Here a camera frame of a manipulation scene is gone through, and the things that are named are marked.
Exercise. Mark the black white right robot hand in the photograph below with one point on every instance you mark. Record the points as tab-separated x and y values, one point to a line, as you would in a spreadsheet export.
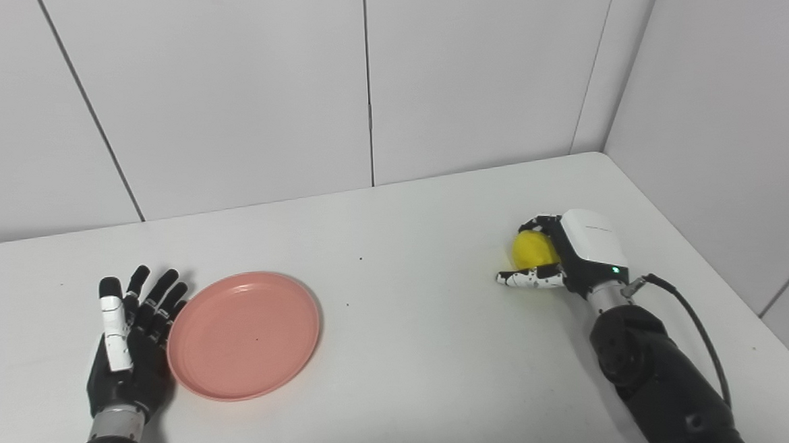
591	245

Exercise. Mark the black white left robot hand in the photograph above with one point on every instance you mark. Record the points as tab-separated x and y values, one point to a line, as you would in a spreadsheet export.
136	380

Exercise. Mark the yellow lemon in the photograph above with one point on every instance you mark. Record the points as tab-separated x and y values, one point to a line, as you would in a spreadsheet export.
533	249

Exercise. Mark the pink round plate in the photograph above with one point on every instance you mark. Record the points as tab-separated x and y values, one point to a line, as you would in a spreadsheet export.
245	337

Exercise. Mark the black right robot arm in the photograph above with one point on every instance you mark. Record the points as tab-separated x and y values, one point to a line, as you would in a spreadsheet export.
652	370

